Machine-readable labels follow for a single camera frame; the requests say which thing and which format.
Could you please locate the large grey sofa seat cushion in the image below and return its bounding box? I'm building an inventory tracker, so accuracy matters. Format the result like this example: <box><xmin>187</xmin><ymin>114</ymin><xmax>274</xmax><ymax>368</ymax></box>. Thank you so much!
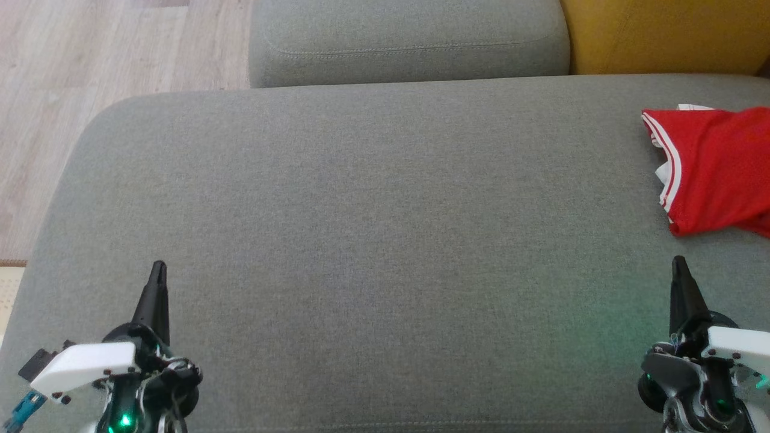
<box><xmin>0</xmin><ymin>73</ymin><xmax>770</xmax><ymax>433</ymax></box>

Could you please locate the beige rug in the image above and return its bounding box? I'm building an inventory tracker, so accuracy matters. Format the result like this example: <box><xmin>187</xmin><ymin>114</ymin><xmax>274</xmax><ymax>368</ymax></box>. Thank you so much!
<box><xmin>0</xmin><ymin>259</ymin><xmax>28</xmax><ymax>348</ymax></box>

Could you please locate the small grey sofa seat cushion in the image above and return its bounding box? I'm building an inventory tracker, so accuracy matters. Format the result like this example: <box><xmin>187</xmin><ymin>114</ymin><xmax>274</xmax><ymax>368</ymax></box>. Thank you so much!
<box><xmin>248</xmin><ymin>0</ymin><xmax>571</xmax><ymax>89</ymax></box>

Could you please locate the black cable with teal plug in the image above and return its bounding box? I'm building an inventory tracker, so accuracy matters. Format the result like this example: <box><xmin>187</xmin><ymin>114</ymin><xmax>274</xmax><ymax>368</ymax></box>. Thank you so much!
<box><xmin>2</xmin><ymin>389</ymin><xmax>48</xmax><ymax>433</ymax></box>

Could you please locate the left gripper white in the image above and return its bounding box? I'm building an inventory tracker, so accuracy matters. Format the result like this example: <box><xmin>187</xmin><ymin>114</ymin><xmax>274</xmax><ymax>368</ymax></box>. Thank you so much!
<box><xmin>29</xmin><ymin>260</ymin><xmax>203</xmax><ymax>433</ymax></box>

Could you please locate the red Bulls 23 basketball jersey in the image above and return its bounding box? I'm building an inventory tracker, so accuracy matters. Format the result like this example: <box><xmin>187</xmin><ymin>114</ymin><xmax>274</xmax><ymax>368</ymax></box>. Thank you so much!
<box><xmin>640</xmin><ymin>103</ymin><xmax>770</xmax><ymax>239</ymax></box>

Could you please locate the yellow sofa backrest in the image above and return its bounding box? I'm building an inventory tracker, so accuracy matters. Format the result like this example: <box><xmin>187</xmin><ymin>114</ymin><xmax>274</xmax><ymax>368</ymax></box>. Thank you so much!
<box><xmin>559</xmin><ymin>0</ymin><xmax>770</xmax><ymax>76</ymax></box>

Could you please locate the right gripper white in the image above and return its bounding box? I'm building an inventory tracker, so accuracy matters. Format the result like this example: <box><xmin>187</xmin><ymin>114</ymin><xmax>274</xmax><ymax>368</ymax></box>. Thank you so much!
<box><xmin>636</xmin><ymin>255</ymin><xmax>770</xmax><ymax>433</ymax></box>

